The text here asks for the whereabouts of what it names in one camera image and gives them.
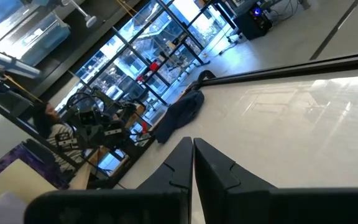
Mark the black frame clamp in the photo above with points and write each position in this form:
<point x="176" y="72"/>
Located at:
<point x="205" y="74"/>

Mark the black table frame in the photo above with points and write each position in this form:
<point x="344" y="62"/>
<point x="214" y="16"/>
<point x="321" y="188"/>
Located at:
<point x="291" y="70"/>

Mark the black computer with blue light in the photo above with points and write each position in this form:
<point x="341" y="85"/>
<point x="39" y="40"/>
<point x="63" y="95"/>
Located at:
<point x="253" y="25"/>

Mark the clear blue storage bin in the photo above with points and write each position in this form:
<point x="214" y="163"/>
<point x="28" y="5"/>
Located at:
<point x="45" y="37"/>

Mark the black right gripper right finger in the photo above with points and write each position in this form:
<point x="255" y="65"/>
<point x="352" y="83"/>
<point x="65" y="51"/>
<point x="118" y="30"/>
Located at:
<point x="228" y="193"/>

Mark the dark blue cloth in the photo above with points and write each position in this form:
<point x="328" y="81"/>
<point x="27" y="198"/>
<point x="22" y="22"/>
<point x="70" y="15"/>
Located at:
<point x="179" y="116"/>

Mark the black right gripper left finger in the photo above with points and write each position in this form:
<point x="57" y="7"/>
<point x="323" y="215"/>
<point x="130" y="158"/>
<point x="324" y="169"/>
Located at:
<point x="154" y="202"/>

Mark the person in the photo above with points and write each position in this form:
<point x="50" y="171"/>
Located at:
<point x="47" y="119"/>

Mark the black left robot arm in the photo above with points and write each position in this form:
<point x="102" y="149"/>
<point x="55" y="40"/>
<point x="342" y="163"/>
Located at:
<point x="92" y="124"/>

